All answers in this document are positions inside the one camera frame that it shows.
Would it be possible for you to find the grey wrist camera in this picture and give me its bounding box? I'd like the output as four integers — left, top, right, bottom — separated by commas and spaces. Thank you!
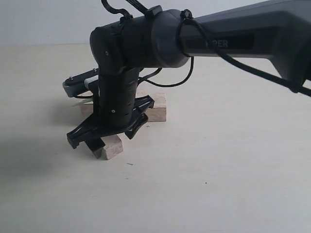
62, 68, 99, 98

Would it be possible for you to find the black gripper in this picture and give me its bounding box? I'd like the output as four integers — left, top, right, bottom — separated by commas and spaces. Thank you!
67, 70, 155, 159

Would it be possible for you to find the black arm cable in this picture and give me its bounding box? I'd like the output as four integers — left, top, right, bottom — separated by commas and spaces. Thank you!
101, 0, 311, 98

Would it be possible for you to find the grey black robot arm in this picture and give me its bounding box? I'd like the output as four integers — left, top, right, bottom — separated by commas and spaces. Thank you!
63, 0, 311, 158

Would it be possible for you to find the smallest wooden cube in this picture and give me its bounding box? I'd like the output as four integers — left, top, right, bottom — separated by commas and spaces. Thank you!
93, 135, 123, 160

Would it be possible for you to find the third largest wooden cube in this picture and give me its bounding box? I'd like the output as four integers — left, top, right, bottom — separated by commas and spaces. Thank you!
145, 92, 167, 122

